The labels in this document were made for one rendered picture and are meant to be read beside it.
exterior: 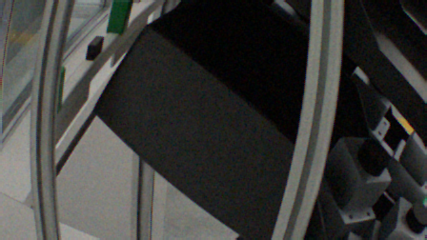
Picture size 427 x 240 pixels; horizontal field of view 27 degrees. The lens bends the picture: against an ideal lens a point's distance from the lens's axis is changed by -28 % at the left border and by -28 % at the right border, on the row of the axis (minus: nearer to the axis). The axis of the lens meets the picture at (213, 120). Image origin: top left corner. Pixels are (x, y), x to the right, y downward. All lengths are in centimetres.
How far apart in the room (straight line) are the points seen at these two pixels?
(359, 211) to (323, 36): 18
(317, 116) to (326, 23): 6
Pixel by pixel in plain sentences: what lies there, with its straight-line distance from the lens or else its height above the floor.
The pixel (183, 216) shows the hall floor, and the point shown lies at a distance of 316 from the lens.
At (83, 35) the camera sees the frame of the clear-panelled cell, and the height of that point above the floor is 88.
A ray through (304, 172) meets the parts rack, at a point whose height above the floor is 132.
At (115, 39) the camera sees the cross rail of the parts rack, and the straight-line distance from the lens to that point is 80.
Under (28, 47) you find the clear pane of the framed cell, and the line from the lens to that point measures 164.
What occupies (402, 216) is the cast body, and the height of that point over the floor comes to 127.
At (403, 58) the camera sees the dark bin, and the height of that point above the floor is 138.
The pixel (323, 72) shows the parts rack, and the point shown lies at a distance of 60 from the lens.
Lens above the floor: 161
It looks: 26 degrees down
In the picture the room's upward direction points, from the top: 8 degrees clockwise
